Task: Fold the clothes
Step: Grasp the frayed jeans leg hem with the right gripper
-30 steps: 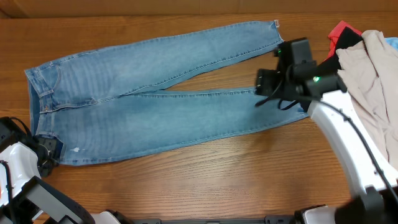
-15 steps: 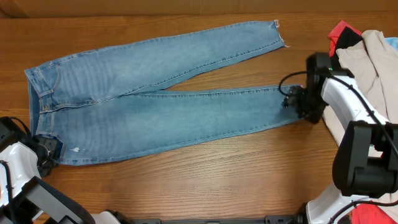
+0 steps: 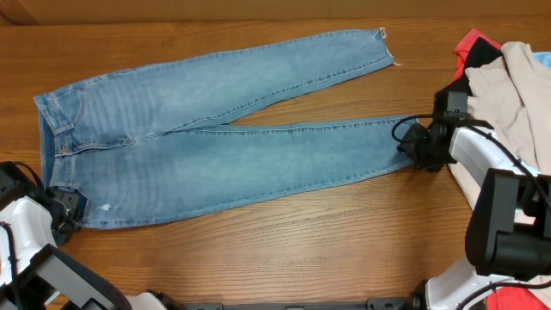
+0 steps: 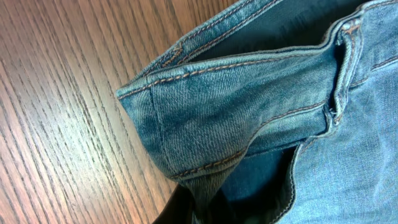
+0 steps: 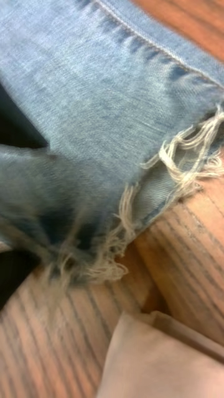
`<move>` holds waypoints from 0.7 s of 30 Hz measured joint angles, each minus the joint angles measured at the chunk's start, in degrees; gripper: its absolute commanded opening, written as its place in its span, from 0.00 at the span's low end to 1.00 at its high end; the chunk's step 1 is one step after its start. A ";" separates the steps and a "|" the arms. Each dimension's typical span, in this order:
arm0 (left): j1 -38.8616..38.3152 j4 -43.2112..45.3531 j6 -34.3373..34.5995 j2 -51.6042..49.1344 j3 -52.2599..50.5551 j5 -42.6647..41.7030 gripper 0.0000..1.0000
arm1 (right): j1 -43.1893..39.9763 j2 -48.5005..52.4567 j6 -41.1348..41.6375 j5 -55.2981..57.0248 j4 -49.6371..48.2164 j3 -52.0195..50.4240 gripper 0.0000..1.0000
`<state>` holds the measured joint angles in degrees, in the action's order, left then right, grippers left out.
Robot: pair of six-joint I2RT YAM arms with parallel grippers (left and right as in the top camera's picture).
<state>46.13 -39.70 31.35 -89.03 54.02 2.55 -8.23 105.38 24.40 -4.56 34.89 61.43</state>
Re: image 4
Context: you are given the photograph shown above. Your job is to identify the blue denim jeans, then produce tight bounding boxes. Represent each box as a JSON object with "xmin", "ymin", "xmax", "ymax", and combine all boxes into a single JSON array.
[{"xmin": 116, "ymin": 0, "xmax": 397, "ymax": 223}]

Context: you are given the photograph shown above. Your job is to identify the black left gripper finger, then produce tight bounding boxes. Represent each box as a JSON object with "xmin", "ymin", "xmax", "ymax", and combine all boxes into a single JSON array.
[{"xmin": 152, "ymin": 185, "xmax": 195, "ymax": 224}]

